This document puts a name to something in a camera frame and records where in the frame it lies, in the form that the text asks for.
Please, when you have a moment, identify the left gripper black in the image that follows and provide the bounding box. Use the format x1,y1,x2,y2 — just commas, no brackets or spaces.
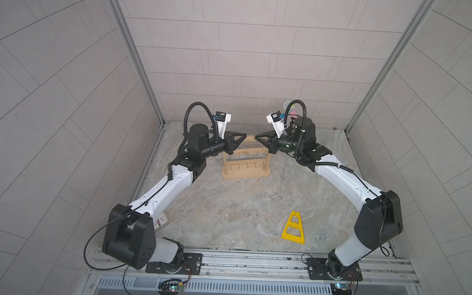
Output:
196,131,244,162

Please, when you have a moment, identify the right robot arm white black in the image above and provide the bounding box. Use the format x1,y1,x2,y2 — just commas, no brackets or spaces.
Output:
255,100,404,280

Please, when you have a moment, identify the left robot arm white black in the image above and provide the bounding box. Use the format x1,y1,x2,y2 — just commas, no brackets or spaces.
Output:
101,101,247,271

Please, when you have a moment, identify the wooden jewelry display stand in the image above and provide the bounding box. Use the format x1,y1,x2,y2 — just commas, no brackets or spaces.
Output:
221,135,272,181

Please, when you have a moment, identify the yellow triangular plastic stand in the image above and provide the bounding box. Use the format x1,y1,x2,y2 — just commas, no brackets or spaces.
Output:
281,211,305,245

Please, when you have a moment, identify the pink toy microphone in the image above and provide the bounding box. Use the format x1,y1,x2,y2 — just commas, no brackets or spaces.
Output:
283,101,297,115

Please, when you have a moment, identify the small printed card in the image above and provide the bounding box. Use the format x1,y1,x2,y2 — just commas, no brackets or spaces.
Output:
154,212,171,232

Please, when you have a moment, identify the white ventilation grille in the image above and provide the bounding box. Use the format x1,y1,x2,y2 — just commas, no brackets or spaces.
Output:
98,276,332,295

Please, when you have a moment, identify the left green circuit board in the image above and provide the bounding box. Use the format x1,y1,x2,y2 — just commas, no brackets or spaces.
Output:
157,279,185,295

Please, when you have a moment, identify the green circuit board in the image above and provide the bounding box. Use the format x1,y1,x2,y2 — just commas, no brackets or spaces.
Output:
330,283,353,295
157,279,185,295

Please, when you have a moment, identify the right green circuit board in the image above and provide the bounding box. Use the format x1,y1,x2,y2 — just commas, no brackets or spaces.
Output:
330,283,353,295

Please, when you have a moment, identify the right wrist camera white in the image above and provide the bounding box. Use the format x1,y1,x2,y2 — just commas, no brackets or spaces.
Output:
266,111,286,139

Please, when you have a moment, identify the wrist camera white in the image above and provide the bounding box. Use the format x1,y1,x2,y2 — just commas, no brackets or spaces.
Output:
214,111,232,139
266,111,286,139

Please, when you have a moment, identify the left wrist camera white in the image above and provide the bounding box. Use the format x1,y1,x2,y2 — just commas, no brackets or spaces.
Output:
214,111,232,139

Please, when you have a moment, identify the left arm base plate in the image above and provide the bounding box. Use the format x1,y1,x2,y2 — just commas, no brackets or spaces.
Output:
146,253,203,275

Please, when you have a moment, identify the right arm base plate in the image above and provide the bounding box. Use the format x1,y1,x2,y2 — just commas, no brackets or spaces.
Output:
303,257,363,282

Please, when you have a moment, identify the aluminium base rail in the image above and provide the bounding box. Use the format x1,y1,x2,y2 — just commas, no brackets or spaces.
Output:
87,241,421,293

